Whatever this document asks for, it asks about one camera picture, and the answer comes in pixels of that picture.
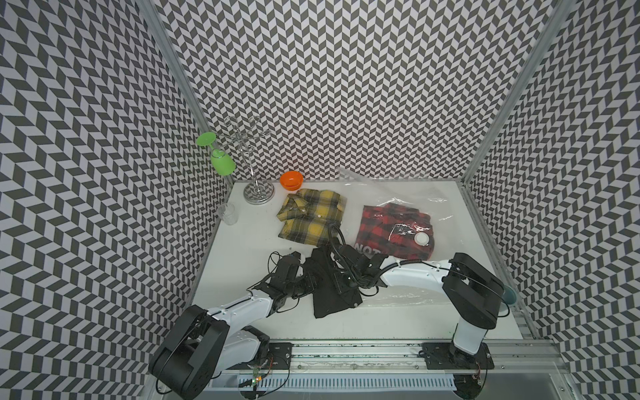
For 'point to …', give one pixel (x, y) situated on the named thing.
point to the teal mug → (509, 295)
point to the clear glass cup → (228, 212)
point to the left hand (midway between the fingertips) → (321, 283)
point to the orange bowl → (292, 180)
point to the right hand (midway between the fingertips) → (336, 288)
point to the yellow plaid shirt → (308, 215)
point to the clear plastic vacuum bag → (445, 202)
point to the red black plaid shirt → (395, 231)
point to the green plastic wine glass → (222, 163)
